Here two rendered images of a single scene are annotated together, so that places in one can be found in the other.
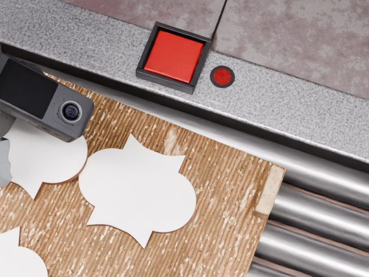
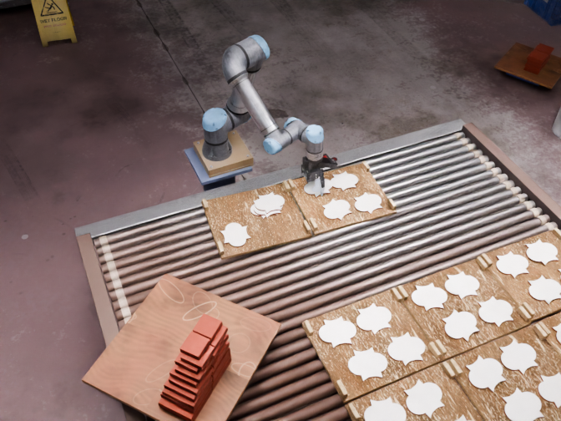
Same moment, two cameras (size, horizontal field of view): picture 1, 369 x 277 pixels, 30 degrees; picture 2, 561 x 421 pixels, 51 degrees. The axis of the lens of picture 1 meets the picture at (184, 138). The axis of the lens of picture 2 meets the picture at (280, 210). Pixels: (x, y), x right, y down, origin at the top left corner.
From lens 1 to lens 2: 2.27 m
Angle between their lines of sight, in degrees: 29
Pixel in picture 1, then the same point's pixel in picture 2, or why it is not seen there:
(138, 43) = not seen: hidden behind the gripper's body
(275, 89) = (346, 154)
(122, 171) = (338, 180)
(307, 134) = (359, 157)
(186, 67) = not seen: hidden behind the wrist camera
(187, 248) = (362, 183)
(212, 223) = (361, 177)
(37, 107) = (329, 162)
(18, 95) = (325, 161)
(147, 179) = (344, 178)
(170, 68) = not seen: hidden behind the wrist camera
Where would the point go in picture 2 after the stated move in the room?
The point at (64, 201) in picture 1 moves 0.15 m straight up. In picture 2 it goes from (334, 191) to (337, 168)
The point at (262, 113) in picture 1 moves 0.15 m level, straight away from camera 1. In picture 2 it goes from (348, 159) to (335, 141)
